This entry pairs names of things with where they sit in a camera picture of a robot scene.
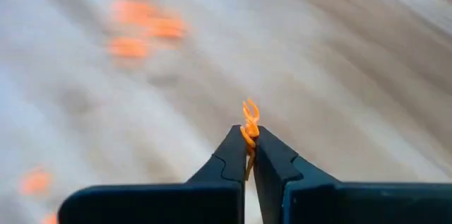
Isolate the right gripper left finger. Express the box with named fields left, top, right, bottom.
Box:
left=186, top=124, right=247, bottom=187

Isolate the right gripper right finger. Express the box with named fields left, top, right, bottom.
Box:
left=254, top=126, right=340, bottom=224

